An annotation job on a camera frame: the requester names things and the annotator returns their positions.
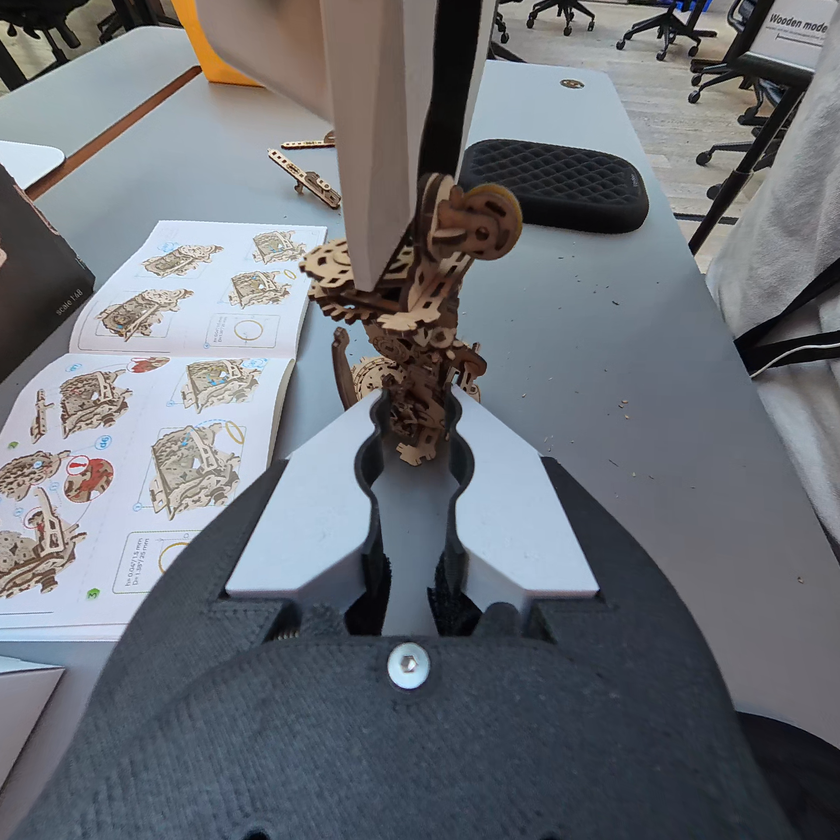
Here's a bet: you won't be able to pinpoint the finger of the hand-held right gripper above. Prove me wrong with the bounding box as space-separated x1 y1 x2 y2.
196 0 435 293
420 0 498 194

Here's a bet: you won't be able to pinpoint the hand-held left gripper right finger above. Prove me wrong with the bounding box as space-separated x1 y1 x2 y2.
448 385 601 610

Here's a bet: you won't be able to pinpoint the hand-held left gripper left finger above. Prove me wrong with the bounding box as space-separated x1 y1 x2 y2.
225 388 395 619

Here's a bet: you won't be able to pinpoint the wooden gear module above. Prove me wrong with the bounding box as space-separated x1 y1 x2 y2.
298 172 524 342

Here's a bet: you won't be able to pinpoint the long wooden strut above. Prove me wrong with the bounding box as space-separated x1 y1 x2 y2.
267 149 343 210

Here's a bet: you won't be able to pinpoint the black office chair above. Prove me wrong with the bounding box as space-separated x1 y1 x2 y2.
688 0 818 166
616 0 718 62
526 0 596 35

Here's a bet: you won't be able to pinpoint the instruction booklet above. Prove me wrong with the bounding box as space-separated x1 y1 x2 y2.
0 220 328 643

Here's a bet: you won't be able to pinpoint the yellow plastic bin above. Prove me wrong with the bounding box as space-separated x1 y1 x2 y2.
200 59 265 88

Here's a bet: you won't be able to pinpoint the black wrist rest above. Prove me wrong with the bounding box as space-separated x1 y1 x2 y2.
456 138 651 235

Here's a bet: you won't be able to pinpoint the black stand pole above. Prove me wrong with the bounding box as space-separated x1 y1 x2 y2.
688 82 809 257

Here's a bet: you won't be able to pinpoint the white paper sign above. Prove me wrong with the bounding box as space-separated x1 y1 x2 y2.
763 5 840 74

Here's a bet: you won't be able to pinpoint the white cardboard tray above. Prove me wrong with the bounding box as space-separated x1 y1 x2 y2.
0 655 68 785

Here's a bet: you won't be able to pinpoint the white rounded board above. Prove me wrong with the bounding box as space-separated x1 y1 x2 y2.
0 140 67 193

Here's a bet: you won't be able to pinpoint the black model kit box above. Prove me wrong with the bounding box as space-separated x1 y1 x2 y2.
0 161 97 385

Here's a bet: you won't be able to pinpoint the white shirt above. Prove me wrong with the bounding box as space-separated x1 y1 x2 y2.
705 62 840 559

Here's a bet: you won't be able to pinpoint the dark trousers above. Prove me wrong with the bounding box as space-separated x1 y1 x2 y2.
735 710 840 840

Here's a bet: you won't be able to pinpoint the black strap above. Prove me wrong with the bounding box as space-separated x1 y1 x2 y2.
734 246 840 376

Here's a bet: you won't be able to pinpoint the white cable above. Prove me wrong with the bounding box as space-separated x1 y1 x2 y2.
748 331 840 379

